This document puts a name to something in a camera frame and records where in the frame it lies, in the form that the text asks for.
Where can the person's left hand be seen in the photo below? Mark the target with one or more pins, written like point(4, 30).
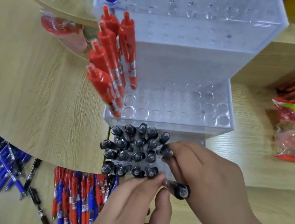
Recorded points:
point(130, 215)

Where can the person's right hand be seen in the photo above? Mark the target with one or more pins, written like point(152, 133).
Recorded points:
point(214, 186)

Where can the black click pen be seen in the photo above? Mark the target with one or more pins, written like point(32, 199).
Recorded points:
point(39, 205)
point(180, 191)

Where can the pile of red blue pens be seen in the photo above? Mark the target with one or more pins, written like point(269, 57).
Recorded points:
point(76, 200)

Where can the cluster of black pens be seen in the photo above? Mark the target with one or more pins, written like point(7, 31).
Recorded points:
point(135, 150)

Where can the clear tiered pen holder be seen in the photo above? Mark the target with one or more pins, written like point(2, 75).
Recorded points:
point(195, 62)

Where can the pale green jelly cup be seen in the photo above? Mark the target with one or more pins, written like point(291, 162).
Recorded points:
point(91, 34)

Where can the red lid pink jelly cup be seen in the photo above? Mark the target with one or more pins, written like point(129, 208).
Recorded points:
point(62, 30)

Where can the wooden round tier stand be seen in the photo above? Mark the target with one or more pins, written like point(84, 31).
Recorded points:
point(61, 5)

